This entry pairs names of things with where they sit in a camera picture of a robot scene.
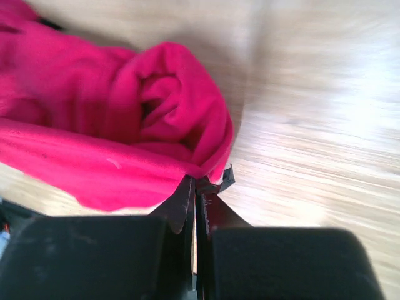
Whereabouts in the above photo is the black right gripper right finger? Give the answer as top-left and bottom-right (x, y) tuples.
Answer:
(196, 169), (384, 299)

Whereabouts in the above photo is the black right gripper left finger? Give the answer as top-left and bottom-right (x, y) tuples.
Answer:
(1, 176), (196, 299)

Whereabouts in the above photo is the magenta red t shirt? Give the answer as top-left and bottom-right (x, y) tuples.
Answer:
(1, 1), (233, 211)

